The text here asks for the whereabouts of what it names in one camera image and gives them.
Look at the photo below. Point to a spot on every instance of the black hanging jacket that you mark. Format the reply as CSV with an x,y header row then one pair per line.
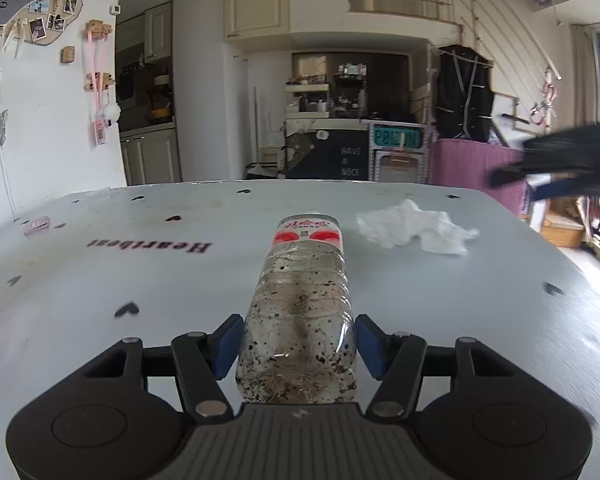
x,y
464,95

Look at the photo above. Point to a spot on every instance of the white mesh panel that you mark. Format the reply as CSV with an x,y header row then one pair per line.
x,y
397,166

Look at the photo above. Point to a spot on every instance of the pink mattress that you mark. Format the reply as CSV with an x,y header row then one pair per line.
x,y
472,170

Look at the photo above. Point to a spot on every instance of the beige curtain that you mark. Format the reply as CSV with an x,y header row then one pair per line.
x,y
584,75

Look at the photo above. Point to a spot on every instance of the pink ribbon wall hanging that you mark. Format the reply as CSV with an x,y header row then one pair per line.
x,y
100,85

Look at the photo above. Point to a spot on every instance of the wooden crate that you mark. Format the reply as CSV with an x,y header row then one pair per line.
x,y
562,227

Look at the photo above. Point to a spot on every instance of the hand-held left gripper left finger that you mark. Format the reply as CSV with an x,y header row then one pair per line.
x,y
227,347

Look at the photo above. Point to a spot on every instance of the green plate sign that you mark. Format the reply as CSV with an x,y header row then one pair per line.
x,y
397,138

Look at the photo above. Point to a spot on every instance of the dark shelf unit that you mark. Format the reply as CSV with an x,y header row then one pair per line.
x,y
350,85

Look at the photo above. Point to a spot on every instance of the cream wall cabinet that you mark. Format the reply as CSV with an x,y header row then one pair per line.
x,y
256,7

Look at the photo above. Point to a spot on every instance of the black sign board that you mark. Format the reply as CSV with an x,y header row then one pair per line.
x,y
330,152

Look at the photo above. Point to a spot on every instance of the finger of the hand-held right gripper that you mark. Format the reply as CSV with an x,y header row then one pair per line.
x,y
555,190
510,175

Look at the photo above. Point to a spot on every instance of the clear plastic bottle red label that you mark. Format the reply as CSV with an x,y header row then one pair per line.
x,y
300,320

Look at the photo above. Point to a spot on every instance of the kitchen cabinet unit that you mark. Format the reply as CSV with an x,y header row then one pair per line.
x,y
147,110

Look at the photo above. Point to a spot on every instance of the white heart-print table cover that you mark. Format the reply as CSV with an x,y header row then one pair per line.
x,y
105,270

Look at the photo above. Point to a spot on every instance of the small wooden wall box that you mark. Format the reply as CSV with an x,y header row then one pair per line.
x,y
68,54

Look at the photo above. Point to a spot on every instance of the small pink card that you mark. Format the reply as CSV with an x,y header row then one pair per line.
x,y
36,225

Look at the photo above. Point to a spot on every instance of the white tissue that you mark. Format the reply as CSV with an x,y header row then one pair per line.
x,y
410,230

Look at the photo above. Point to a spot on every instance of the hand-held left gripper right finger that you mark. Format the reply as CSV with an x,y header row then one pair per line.
x,y
371,347

